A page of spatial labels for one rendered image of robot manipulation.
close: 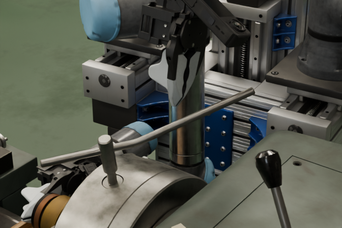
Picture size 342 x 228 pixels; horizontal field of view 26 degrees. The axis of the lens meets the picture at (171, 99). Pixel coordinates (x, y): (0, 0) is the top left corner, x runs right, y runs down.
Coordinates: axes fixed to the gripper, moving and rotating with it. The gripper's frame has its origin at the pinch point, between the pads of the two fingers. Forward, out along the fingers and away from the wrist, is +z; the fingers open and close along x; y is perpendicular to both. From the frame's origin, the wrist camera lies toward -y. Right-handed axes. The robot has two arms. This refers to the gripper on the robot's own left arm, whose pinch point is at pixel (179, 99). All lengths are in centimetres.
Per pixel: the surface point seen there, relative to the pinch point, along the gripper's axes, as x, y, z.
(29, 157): -29, 58, 36
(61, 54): -245, 244, 76
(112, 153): 11.5, 3.1, 7.7
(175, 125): 5.4, -3.3, 2.3
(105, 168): 11.4, 4.1, 10.4
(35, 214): 6.0, 22.2, 26.6
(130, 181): 7.8, 1.7, 12.7
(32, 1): -302, 329, 62
